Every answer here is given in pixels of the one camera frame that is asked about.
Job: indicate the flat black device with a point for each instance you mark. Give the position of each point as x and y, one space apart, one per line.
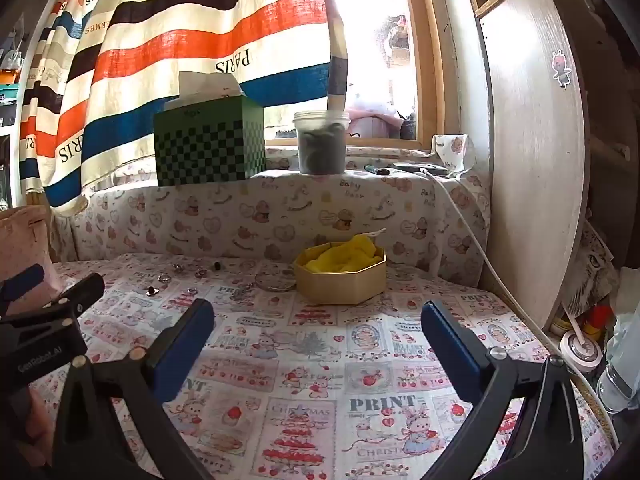
417 166

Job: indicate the green checkered tissue box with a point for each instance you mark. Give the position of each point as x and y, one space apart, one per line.
210 147

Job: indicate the white tissue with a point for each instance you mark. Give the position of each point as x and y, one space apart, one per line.
210 82

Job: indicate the red print tablecloth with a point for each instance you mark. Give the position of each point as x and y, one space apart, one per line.
310 375

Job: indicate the thin metal bangle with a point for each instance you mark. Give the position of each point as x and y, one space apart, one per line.
274 281

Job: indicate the pink cushion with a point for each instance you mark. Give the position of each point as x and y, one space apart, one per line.
27 250

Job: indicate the clear plastic jar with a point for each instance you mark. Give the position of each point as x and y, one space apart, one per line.
321 145

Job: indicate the white wooden cabinet panel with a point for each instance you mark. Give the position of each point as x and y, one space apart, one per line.
535 160

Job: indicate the person's left hand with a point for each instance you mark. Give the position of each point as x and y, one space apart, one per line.
37 427

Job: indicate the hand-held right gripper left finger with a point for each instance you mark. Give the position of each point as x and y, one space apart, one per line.
182 352

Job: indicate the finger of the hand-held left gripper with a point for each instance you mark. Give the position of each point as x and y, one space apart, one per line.
82 292
22 278

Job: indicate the striped printed curtain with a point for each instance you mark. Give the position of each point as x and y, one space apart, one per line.
165 35

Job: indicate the red and yellow container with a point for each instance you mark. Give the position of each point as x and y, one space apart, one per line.
597 319

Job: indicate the bear print cloth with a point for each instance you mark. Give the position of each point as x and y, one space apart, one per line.
280 210

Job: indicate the wooden window frame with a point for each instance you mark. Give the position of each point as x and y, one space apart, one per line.
431 60

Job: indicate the octagonal gold box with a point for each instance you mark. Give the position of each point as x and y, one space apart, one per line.
340 285

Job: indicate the cluttered shelf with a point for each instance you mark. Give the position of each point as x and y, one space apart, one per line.
10 110

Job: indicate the brooch with black stone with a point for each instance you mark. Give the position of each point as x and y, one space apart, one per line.
152 290

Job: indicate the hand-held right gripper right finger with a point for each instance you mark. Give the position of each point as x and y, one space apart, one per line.
450 355

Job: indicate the clear plastic bottle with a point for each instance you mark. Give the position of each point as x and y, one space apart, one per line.
620 365

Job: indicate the round white container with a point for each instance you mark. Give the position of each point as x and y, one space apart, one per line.
580 350

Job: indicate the cartoon sticker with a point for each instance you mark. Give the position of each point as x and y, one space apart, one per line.
561 68

